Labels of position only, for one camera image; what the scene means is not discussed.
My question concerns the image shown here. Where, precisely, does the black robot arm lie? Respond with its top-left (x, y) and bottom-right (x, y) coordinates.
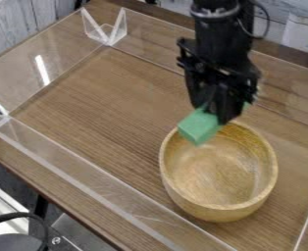
top-left (176, 0), bottom-right (260, 125)

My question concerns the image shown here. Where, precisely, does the green rectangular block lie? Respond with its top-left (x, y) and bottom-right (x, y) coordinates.
top-left (176, 101), bottom-right (252, 147)

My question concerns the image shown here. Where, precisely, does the white cylindrical container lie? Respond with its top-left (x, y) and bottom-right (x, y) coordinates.
top-left (281, 11), bottom-right (308, 53)

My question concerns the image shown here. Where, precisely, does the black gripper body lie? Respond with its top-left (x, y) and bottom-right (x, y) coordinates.
top-left (175, 8), bottom-right (262, 106)

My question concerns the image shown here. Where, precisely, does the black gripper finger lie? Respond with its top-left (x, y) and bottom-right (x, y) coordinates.
top-left (207, 79), bottom-right (258, 126)
top-left (186, 71), bottom-right (216, 113)

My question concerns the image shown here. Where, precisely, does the grey metal clamp plate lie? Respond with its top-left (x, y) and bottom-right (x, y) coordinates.
top-left (45, 225), bottom-right (84, 251)

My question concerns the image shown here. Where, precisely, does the clear acrylic corner bracket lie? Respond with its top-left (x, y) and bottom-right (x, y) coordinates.
top-left (80, 8), bottom-right (128, 46)

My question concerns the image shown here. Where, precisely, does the clear acrylic enclosure wall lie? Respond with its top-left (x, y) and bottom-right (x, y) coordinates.
top-left (0, 0), bottom-right (308, 251)

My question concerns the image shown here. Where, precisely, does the black cable loop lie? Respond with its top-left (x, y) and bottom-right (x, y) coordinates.
top-left (0, 211), bottom-right (49, 251)

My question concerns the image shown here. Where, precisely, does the brown wooden bowl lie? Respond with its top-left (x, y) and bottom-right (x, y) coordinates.
top-left (157, 122), bottom-right (278, 223)

